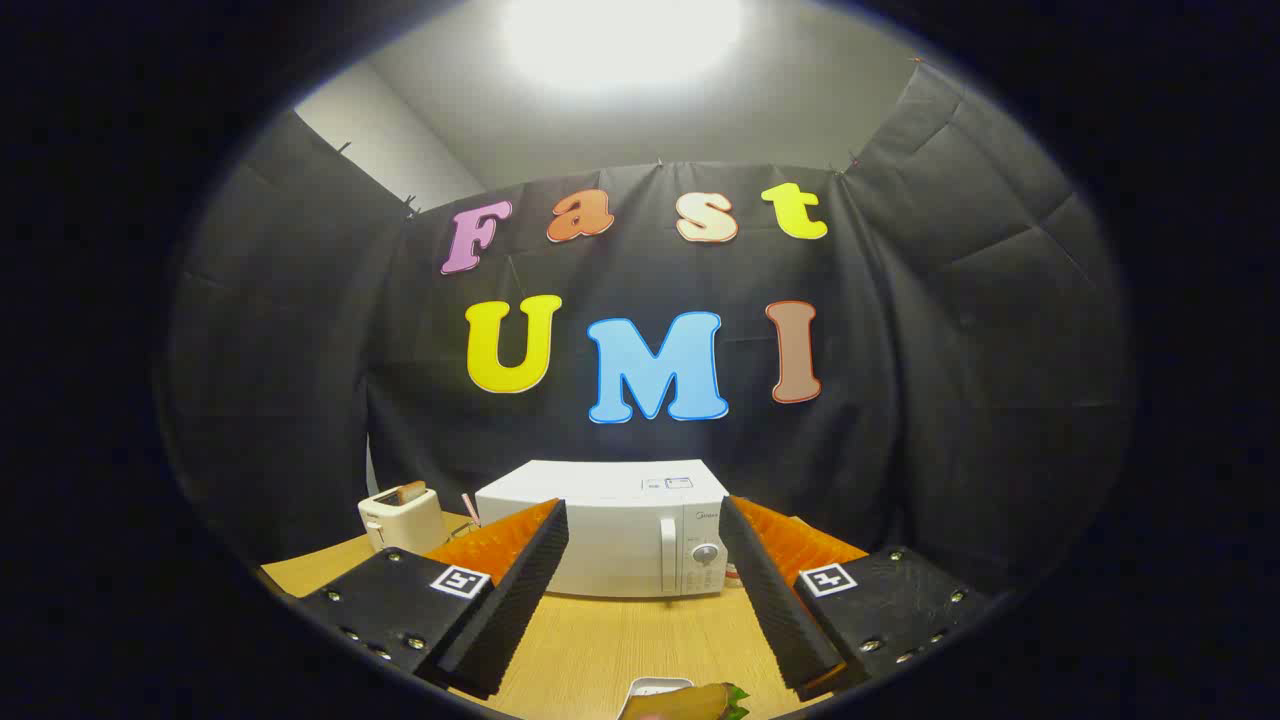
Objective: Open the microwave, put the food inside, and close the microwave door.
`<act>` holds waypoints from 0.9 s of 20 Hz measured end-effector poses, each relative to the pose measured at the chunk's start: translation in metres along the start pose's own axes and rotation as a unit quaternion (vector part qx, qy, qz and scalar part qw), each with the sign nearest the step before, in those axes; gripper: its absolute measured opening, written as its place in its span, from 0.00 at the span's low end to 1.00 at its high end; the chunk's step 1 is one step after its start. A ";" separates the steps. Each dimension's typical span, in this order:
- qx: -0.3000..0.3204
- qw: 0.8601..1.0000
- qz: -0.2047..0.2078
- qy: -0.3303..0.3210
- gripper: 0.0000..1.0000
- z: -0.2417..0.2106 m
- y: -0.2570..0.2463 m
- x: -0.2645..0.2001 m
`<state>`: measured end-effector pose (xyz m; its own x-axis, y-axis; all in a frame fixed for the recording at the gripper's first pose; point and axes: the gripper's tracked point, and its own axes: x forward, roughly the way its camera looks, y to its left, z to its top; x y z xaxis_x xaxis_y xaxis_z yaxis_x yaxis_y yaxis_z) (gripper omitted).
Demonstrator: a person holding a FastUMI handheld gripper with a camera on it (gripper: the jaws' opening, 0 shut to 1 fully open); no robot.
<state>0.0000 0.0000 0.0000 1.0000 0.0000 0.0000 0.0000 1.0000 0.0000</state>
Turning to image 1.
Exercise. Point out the brown toast slice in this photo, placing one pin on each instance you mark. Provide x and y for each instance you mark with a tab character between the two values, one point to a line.
412	492

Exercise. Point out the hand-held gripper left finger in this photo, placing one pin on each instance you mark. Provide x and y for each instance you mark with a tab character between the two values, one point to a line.
510	610

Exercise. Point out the white microwave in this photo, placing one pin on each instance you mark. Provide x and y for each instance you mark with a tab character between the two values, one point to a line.
620	540

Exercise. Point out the brown bread lettuce sandwich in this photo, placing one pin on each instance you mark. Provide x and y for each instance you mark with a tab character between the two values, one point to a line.
690	704

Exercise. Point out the white rectangular tray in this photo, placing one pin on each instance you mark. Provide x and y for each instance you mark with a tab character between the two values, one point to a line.
650	686

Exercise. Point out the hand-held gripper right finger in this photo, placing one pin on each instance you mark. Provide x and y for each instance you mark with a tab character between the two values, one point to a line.
775	600

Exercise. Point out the pink striped straw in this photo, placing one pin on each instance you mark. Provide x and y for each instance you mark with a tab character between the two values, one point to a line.
468	508

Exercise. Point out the cream toaster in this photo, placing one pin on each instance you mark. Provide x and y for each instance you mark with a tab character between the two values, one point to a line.
405	525

